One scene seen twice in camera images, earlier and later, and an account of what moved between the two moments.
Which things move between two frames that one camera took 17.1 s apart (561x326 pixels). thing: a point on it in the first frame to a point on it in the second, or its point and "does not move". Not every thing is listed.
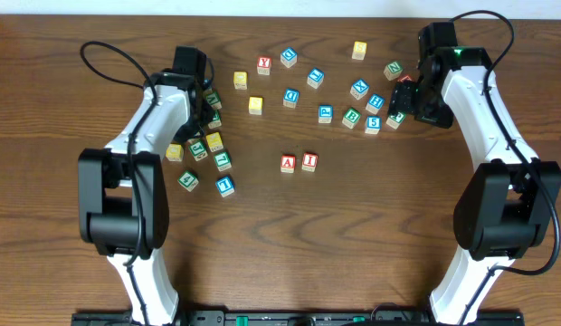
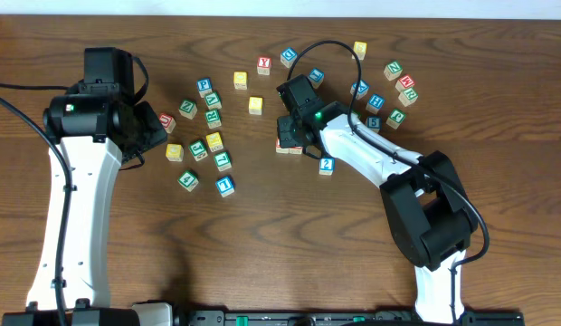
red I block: [309, 160] to [296, 150]
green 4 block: [188, 181] does not move
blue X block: [359, 89] does not move
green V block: [214, 100] does not move
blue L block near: [225, 185] does not move
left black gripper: [188, 133] to [156, 131]
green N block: [393, 70] does not move
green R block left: [215, 120] does not move
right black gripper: [401, 100] to [284, 123]
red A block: [288, 163] to [279, 148]
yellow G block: [175, 152] does not move
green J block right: [395, 119] does not move
